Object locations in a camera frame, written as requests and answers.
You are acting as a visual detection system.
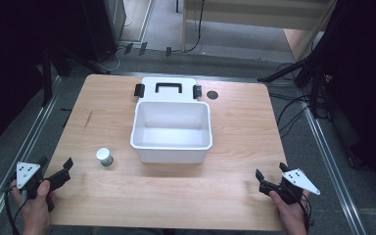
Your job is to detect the black metal stand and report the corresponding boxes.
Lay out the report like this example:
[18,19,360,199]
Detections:
[40,45,112,108]

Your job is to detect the person's right hand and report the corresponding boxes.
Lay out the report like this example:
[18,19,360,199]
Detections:
[268,189,311,235]

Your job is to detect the black cabinet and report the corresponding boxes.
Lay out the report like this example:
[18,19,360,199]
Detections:
[77,0,127,64]

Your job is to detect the dark curtain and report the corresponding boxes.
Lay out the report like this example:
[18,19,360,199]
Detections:
[0,0,89,156]
[303,0,376,197]

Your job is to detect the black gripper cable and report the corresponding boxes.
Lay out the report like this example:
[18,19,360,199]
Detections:
[287,187,313,233]
[1,177,27,235]

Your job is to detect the black tripod stand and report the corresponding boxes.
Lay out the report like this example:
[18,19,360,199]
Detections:
[257,48,332,119]

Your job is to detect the white storage box with lid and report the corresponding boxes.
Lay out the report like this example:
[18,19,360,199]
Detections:
[129,75,214,165]

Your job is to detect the metal floor rail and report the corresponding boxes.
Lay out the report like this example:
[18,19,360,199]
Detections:
[302,99,368,235]
[0,74,64,235]

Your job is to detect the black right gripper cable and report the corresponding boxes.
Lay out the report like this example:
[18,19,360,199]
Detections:
[287,187,313,233]

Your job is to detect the small white jar green label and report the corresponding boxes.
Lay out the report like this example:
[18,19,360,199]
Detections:
[95,147,115,167]

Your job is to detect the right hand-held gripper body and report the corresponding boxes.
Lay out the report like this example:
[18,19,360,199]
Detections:
[270,167,321,206]

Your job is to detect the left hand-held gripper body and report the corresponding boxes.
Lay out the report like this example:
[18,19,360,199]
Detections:
[15,161,54,212]

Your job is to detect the person's left hand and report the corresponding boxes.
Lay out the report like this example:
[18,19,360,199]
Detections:
[10,179,57,235]

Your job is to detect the black floor cables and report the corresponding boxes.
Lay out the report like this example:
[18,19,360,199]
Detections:
[267,62,332,139]

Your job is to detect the white floor cable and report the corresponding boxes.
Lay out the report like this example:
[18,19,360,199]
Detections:
[94,16,135,74]

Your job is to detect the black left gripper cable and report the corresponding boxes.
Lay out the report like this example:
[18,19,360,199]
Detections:
[1,177,27,235]

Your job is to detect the light wooden desk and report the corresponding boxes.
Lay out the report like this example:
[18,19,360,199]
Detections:
[181,0,339,63]

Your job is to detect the black hanging cable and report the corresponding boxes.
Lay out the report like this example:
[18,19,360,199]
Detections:
[185,0,207,54]

